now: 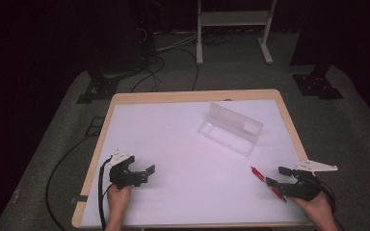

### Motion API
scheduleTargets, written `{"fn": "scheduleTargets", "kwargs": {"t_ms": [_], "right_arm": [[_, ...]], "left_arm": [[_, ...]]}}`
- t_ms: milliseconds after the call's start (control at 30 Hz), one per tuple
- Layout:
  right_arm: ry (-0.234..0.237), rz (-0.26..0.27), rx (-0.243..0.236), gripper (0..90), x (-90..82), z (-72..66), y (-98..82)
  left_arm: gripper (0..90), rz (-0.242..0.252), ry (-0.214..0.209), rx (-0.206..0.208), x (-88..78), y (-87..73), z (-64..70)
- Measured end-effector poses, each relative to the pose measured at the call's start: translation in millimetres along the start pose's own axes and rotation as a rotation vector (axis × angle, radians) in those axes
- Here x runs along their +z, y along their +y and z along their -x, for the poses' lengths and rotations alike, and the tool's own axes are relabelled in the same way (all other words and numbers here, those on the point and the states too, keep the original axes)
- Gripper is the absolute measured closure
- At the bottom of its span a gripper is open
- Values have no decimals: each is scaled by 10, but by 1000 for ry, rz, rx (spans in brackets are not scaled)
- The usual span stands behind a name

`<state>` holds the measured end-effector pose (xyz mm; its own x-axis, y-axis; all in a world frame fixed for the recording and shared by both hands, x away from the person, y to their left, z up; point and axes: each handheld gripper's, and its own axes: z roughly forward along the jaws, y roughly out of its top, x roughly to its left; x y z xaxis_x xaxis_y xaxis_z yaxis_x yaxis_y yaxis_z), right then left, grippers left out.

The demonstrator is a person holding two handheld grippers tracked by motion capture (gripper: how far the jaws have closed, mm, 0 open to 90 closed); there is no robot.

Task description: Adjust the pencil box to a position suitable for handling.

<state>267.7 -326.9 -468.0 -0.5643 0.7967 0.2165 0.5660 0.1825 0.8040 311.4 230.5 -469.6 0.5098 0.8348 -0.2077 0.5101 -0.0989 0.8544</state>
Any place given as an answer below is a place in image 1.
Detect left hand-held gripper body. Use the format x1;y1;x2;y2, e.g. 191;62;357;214
107;148;148;191

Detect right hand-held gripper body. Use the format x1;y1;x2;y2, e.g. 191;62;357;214
285;160;339;202

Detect red pen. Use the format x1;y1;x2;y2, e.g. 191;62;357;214
250;166;288;203

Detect person's left hand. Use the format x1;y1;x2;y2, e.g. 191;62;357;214
106;184;132;219

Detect person's right hand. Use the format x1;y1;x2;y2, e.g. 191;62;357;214
289;192;334;223

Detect white table mat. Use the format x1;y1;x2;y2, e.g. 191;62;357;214
80;98;312;228

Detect clear plastic pencil case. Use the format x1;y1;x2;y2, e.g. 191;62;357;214
197;102;265;158

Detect black metal stand base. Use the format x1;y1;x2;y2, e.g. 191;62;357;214
75;62;120;105
289;0;345;101

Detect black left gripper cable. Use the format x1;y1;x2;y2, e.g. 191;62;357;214
97;155;114;231

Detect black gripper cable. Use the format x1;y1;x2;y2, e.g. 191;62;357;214
317;182;337;215
97;155;114;231

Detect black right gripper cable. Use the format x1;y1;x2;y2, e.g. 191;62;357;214
317;182;337;215

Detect long black floor cable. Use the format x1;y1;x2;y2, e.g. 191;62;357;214
44;134;94;231

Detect black looped floor cable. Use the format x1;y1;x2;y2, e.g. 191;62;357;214
129;47;200;94

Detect white floor cables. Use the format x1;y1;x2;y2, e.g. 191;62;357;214
153;29;200;54

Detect white metal table frame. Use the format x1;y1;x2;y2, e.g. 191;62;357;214
196;0;278;66

